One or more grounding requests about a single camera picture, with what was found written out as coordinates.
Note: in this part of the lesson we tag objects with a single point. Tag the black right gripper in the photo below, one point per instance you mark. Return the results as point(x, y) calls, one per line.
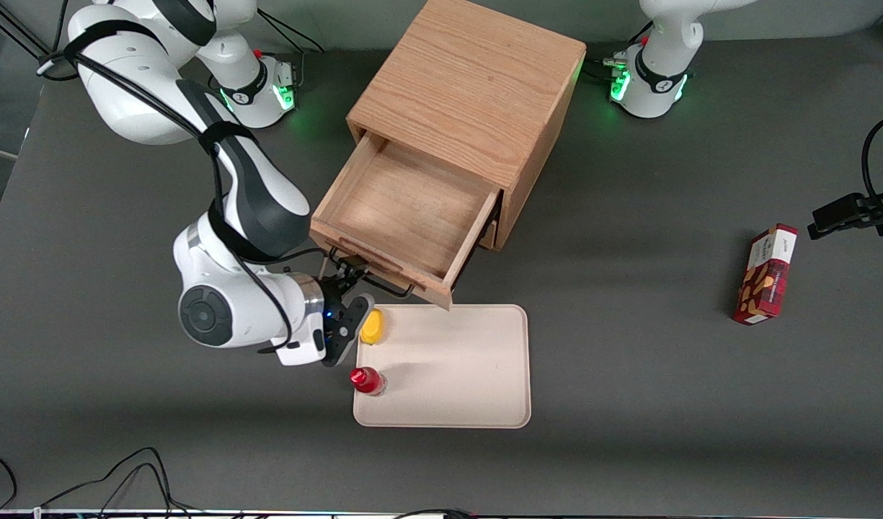
point(334, 291)

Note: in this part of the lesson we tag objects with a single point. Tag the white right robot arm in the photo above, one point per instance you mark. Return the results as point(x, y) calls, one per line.
point(254, 194)

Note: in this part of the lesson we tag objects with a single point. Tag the wooden drawer cabinet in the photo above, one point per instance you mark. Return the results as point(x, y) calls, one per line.
point(477, 72)

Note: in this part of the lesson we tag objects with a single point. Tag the yellow plastic lemon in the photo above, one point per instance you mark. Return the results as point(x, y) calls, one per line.
point(372, 326)

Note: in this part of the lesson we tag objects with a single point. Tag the red snack box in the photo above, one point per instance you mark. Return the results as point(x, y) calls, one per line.
point(765, 277)

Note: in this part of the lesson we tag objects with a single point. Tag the red capped small bottle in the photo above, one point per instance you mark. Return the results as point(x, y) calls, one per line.
point(365, 380)

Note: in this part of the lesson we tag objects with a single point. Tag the beige plastic tray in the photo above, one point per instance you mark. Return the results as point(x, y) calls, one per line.
point(455, 367)

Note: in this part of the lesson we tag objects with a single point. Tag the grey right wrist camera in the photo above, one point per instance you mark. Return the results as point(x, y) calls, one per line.
point(355, 324)

